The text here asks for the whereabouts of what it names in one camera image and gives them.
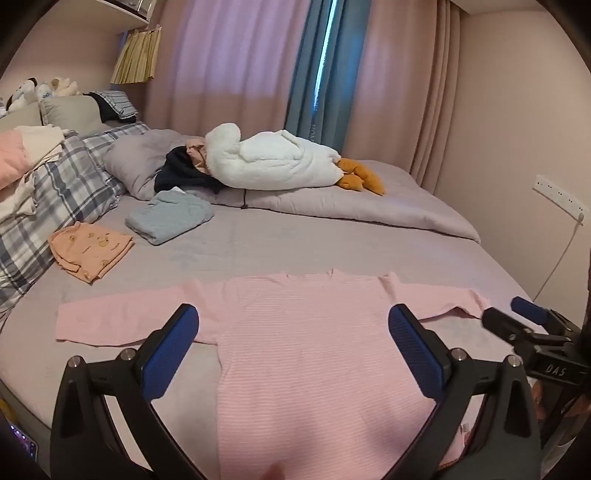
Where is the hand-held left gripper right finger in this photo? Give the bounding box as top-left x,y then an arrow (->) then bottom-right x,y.
388,303 -> 542,480

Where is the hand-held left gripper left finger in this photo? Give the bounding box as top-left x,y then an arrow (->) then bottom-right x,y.
50,303 -> 208,480

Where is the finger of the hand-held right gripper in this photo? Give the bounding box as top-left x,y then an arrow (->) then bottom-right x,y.
523,296 -> 580,340
481,306 -> 532,344

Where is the pink striped long-sleeve shirt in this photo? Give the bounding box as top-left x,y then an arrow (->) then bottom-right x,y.
55,268 -> 492,480

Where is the person's right hand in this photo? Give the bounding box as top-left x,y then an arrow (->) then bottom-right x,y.
530,381 -> 548,422

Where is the white power strip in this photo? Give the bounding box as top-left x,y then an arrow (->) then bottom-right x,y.
533,174 -> 586,219

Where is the bed with mauve sheet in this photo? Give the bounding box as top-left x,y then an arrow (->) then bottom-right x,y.
0,157 -> 546,480

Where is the folded orange printed garment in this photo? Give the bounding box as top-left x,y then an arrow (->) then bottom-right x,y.
47,222 -> 136,284

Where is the folded grey-blue garment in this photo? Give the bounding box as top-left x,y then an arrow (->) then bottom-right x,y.
124,190 -> 215,245

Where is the phone with lit screen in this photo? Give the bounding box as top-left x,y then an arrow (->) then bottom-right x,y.
7,418 -> 40,462

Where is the dark navy garment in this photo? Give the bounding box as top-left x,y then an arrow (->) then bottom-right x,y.
154,147 -> 223,195

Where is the grey duvet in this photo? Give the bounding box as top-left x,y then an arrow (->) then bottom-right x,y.
102,128 -> 482,244

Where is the plaid pillow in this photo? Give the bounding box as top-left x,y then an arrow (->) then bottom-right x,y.
0,121 -> 151,315

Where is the small pink garment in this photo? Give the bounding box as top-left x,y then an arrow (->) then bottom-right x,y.
185,143 -> 211,175

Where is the white goose plush toy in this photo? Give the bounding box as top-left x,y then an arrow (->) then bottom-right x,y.
204,123 -> 387,196

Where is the black cloth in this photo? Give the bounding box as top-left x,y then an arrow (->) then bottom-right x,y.
83,91 -> 126,123

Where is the cream folded cloth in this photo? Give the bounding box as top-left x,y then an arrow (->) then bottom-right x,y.
0,124 -> 77,222

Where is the pink folded cloth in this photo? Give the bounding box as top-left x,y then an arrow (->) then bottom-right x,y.
0,130 -> 33,190

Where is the striped grey folded cloth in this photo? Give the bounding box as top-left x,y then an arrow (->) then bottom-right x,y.
95,90 -> 139,121

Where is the beige pillow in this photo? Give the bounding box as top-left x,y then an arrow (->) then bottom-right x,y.
0,104 -> 43,133
39,95 -> 109,137

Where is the pink curtain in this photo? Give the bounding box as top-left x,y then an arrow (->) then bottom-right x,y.
141,0 -> 315,139
339,0 -> 462,188

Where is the blue curtain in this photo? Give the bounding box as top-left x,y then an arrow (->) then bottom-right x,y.
284,0 -> 370,148

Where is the cream plush toy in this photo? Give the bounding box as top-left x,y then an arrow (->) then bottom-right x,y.
48,76 -> 82,97

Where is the yellow pleated hanging cloth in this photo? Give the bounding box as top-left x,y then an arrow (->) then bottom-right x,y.
110,25 -> 163,85

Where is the black and white plush toy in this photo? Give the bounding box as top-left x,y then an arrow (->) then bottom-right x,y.
6,78 -> 40,112

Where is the white cable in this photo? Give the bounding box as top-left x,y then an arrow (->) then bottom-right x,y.
533,213 -> 583,301

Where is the white wall shelf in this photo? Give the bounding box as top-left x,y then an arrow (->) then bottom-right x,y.
69,0 -> 160,32

